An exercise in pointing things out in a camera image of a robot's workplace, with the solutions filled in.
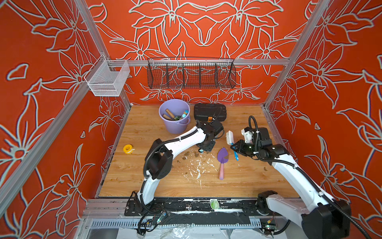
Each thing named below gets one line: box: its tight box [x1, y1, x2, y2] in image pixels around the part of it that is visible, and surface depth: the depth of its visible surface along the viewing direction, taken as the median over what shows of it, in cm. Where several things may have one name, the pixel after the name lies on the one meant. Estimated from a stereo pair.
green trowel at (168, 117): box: [162, 113, 175, 121], surface depth 101 cm
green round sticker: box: [209, 199, 220, 210], surface depth 76 cm
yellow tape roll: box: [122, 143, 136, 155], surface depth 95 cm
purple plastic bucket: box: [158, 98, 191, 135], surface depth 100 cm
